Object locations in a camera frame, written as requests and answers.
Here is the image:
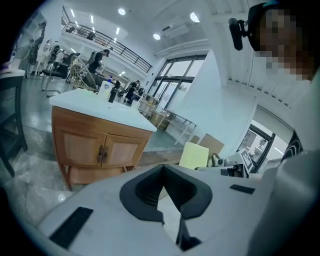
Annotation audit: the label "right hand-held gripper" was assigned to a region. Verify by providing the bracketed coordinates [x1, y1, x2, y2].
[216, 149, 259, 179]

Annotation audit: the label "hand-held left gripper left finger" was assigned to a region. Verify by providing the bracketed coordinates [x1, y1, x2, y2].
[119, 164, 166, 224]

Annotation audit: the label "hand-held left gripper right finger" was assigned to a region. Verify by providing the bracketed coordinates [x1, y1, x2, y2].
[163, 164, 214, 252]

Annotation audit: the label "wooden cabinet door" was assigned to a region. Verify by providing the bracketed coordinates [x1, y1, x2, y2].
[101, 133, 149, 169]
[58, 126, 108, 168]

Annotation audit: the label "wooden cabinet with white top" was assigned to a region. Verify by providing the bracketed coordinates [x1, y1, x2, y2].
[49, 87, 158, 192]

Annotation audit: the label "black framed glass doors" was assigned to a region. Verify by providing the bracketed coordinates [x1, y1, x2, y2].
[149, 53, 209, 112]

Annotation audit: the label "cardboard box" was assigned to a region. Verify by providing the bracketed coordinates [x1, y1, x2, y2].
[190, 133, 225, 157]

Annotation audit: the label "person's white shirt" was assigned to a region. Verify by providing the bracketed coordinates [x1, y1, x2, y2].
[246, 74, 320, 256]

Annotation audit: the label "white metal rack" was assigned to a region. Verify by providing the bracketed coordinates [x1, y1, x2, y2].
[163, 108, 199, 146]

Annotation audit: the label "wooden shelf cart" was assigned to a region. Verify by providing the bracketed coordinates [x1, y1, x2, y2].
[137, 92, 161, 120]

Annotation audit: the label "white packet with blue label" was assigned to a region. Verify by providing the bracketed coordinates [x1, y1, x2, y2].
[97, 80, 113, 98]

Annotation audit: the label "person's head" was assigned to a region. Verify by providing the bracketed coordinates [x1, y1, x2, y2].
[247, 0, 320, 82]

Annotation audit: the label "wicker chair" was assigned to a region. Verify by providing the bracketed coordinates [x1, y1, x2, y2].
[65, 55, 98, 91]

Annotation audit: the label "white air conditioner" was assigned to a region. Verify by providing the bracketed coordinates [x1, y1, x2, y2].
[161, 15, 190, 39]

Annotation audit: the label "black office chair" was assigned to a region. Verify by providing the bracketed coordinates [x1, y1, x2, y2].
[39, 51, 82, 98]

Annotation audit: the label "black balcony railing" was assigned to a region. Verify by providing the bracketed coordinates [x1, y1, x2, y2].
[60, 4, 154, 74]

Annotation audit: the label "black head-mounted camera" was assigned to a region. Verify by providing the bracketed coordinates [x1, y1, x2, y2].
[228, 17, 252, 52]

